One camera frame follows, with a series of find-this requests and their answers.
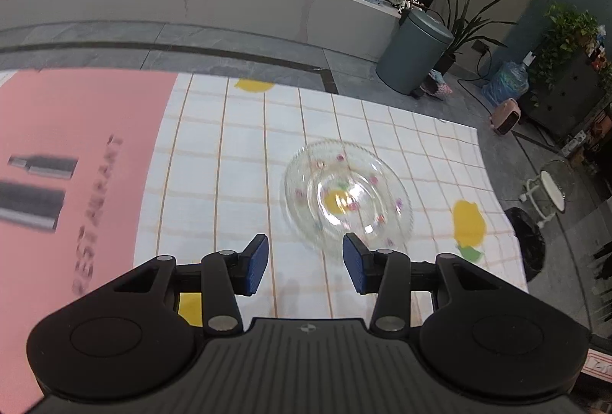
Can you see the blue water jug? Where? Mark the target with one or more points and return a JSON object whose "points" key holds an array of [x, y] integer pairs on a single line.
{"points": [[504, 84]]}

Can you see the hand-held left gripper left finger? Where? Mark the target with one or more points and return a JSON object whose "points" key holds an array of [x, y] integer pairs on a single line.
{"points": [[256, 265]]}

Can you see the white round stool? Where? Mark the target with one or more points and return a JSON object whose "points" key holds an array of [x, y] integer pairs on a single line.
{"points": [[552, 189]]}

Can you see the checked lemon-print tablecloth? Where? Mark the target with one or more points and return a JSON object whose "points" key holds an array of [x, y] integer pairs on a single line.
{"points": [[229, 155]]}

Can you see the potted snake plant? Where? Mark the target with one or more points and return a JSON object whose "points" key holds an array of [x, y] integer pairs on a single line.
{"points": [[447, 60]]}

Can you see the pink space heater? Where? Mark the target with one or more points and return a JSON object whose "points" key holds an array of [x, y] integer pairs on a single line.
{"points": [[506, 115]]}

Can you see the dark green cabinet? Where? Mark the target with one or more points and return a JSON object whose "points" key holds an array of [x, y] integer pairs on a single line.
{"points": [[564, 93]]}

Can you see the floral slipper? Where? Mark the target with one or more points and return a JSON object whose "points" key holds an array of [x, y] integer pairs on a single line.
{"points": [[436, 85]]}

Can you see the leafy pothos plant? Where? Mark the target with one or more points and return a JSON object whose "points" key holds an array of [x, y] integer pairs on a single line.
{"points": [[569, 31]]}

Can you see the grey trash can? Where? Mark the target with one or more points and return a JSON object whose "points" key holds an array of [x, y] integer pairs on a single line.
{"points": [[411, 55]]}

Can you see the pink printed mat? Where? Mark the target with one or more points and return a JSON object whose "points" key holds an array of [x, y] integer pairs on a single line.
{"points": [[95, 117]]}

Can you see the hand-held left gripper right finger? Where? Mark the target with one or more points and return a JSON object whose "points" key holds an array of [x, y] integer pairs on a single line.
{"points": [[354, 265]]}

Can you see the clear glass floral plate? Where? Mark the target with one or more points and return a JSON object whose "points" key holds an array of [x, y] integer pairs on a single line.
{"points": [[377, 184]]}

